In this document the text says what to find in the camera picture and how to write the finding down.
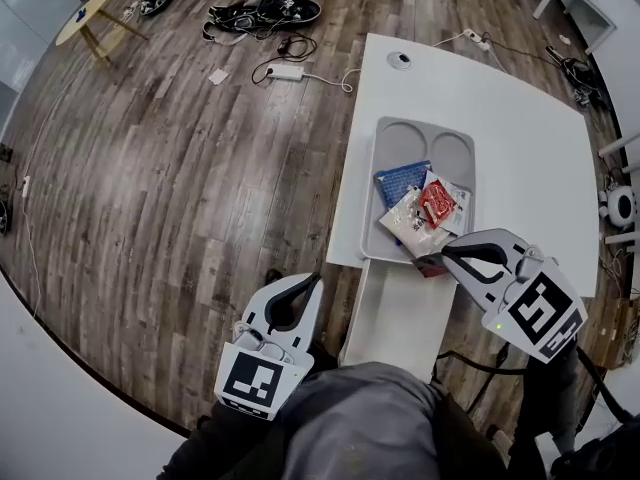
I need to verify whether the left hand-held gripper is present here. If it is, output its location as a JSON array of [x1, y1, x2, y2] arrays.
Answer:
[[213, 271, 326, 422]]

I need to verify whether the dark red packet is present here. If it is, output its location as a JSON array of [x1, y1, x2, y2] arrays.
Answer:
[[410, 251, 450, 279]]

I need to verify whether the long white floor cable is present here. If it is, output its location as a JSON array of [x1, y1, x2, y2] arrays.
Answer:
[[22, 82, 76, 319]]

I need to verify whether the person's grey clothed torso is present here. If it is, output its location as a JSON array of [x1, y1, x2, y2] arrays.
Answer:
[[279, 361, 451, 480]]

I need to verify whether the large white power strip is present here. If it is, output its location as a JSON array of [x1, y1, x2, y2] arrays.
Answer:
[[267, 64, 305, 81]]

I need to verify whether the person's left forearm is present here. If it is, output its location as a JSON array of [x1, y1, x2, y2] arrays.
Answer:
[[157, 400, 281, 480]]

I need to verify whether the grey compartment tray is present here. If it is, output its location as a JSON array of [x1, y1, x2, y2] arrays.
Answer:
[[359, 116, 476, 262]]

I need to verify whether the white desk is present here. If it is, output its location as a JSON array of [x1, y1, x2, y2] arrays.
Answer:
[[325, 32, 601, 299]]

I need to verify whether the white drawer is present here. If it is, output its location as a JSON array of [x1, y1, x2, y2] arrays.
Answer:
[[339, 257, 459, 384]]

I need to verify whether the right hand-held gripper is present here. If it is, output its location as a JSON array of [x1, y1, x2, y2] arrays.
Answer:
[[440, 227, 590, 365]]

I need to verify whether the yellow round side table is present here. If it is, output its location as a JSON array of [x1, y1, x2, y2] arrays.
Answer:
[[54, 0, 150, 67]]

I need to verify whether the black backpack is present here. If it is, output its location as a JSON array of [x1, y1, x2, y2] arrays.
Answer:
[[549, 415, 640, 480]]

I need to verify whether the red snack packet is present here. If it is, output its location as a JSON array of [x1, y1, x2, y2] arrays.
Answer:
[[418, 177, 459, 229]]

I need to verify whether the blue coffee packet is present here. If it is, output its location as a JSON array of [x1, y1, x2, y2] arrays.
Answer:
[[373, 160, 432, 247]]

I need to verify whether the black hose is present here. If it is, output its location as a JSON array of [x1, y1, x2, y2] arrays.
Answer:
[[574, 345, 634, 419]]

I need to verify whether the black device with cables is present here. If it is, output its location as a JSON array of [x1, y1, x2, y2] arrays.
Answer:
[[544, 42, 609, 107]]

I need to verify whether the person's right forearm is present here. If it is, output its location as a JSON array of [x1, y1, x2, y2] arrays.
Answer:
[[507, 340, 586, 480]]

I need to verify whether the white round device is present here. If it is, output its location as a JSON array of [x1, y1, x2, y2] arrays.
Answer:
[[598, 182, 637, 228]]

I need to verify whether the black adapter cable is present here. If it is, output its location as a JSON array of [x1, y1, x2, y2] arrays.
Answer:
[[251, 35, 319, 85]]

